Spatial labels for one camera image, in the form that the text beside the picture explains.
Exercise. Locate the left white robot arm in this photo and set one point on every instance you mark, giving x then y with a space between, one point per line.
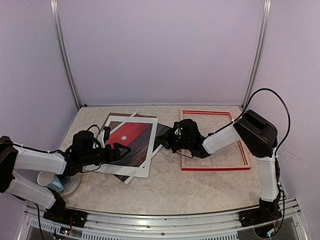
15 157

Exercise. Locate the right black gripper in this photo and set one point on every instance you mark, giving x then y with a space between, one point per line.
166 141

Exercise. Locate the brown backing board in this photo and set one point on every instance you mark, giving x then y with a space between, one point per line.
117 121

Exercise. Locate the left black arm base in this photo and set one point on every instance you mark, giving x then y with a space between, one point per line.
68 216

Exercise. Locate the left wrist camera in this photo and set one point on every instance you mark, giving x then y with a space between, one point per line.
104 136

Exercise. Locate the front aluminium rail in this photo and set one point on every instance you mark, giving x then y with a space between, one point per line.
221 225

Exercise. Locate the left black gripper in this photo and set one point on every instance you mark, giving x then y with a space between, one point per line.
117 156

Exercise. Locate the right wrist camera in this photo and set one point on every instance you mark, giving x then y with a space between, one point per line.
177 129

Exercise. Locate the right aluminium post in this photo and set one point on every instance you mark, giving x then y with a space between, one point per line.
259 51

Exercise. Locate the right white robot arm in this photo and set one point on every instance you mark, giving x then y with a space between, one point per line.
258 134

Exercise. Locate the white mat board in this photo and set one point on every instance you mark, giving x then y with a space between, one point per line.
113 169

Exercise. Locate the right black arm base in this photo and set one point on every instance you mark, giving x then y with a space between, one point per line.
267 211

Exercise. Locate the red wooden picture frame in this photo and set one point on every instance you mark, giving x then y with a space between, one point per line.
234 157

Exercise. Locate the left aluminium post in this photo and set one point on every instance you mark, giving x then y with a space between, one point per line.
63 53

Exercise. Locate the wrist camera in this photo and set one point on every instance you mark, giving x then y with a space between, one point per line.
104 136
177 129

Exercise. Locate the aluminium post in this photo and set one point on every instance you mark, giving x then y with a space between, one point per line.
63 53
259 51

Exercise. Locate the clear tape roll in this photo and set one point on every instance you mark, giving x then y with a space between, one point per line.
69 183

